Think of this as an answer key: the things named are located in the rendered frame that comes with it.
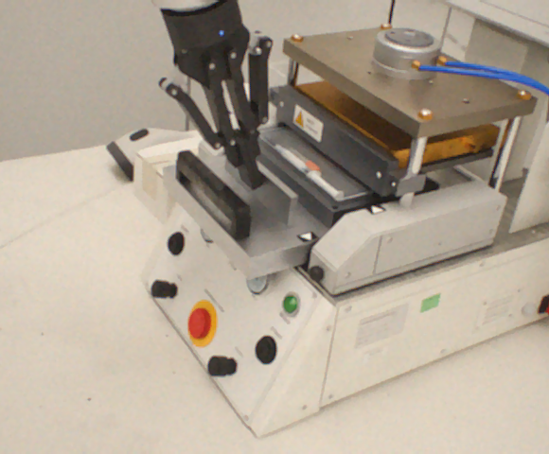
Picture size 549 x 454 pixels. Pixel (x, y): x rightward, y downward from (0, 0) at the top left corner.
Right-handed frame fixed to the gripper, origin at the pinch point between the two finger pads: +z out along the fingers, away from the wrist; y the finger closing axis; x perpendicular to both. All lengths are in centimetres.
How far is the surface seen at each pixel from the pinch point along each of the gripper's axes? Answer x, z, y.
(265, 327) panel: 9.7, 16.0, 7.1
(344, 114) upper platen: -0.6, 1.8, -14.3
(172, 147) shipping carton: -38.7, 20.3, -2.0
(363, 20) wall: -65, 32, -60
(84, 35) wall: -145, 45, -16
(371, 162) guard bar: 8.2, 2.7, -11.7
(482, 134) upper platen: 9.4, 6.9, -26.8
